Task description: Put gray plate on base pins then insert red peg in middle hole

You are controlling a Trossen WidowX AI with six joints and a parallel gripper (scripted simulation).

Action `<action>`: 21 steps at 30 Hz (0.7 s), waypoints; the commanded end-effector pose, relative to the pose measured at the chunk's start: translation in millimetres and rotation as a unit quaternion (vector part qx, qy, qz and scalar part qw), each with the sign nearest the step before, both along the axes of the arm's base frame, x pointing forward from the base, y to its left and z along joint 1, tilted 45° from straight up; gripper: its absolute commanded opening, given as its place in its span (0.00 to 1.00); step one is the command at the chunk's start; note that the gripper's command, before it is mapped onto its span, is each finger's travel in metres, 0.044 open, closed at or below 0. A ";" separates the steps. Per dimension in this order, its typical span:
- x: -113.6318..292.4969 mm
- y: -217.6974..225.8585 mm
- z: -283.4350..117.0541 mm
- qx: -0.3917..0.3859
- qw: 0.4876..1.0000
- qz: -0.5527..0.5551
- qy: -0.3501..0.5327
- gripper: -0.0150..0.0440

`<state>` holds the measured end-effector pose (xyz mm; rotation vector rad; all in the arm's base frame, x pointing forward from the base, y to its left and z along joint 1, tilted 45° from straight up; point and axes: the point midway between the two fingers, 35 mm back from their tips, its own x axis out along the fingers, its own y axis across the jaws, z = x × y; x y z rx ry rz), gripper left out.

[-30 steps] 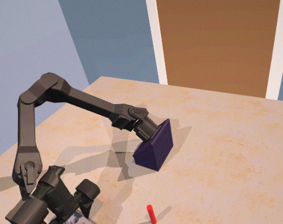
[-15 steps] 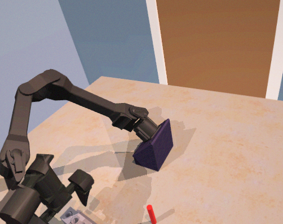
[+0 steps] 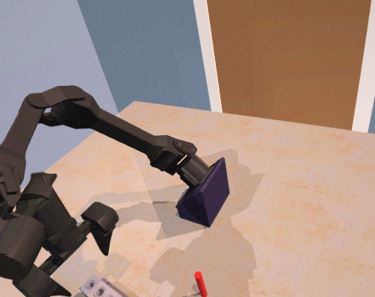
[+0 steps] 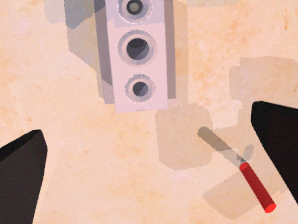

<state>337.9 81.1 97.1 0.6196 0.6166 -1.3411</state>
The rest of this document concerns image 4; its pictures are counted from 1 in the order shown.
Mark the red peg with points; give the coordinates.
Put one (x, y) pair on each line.
(260, 191)

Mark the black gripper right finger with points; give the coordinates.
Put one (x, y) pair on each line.
(277, 129)

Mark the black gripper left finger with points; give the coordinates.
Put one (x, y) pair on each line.
(22, 167)

